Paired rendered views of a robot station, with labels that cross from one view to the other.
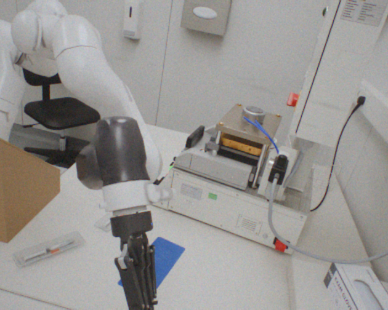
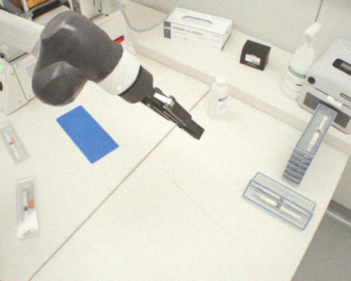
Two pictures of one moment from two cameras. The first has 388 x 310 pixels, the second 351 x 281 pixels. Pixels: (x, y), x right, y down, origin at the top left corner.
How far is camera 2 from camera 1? 0.52 m
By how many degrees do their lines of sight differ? 51
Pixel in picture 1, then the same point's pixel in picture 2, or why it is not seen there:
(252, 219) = not seen: hidden behind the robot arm
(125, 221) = (143, 81)
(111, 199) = (124, 77)
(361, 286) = (187, 19)
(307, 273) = (153, 41)
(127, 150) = (100, 33)
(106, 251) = (51, 164)
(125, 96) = not seen: outside the picture
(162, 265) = (89, 126)
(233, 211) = not seen: hidden behind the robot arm
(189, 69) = not seen: outside the picture
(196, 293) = (129, 114)
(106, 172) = (99, 65)
